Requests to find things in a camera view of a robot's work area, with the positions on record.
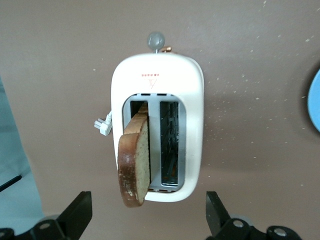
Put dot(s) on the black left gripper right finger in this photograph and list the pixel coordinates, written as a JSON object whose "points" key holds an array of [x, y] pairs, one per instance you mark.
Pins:
{"points": [[215, 215]]}

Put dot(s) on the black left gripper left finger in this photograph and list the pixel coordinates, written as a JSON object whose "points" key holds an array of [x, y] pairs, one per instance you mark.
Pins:
{"points": [[77, 212]]}

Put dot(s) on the brown bread slice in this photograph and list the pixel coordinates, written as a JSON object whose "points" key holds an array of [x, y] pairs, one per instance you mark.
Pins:
{"points": [[140, 162]]}

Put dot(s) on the blue plate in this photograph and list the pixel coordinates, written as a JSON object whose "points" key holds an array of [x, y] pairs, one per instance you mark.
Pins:
{"points": [[315, 105]]}

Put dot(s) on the white toaster power plug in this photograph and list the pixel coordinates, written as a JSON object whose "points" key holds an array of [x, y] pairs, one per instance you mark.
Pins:
{"points": [[103, 126]]}

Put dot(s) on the white two-slot toaster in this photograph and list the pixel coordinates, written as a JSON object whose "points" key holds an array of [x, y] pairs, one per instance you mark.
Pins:
{"points": [[190, 112]]}

